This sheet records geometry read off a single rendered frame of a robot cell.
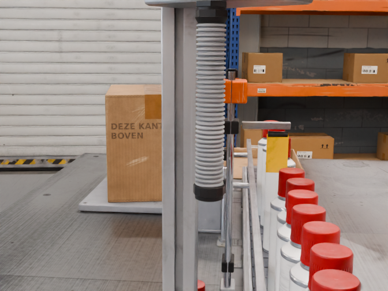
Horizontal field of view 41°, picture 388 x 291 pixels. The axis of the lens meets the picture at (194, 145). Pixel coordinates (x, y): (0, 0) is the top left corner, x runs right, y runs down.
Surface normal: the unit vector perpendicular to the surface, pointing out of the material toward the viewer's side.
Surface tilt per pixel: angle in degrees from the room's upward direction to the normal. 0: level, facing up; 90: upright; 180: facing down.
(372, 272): 0
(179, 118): 90
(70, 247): 0
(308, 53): 90
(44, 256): 0
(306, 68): 90
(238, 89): 90
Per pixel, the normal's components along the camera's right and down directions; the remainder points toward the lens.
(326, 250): 0.05, -0.98
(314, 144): 0.04, 0.18
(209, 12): -0.31, 0.18
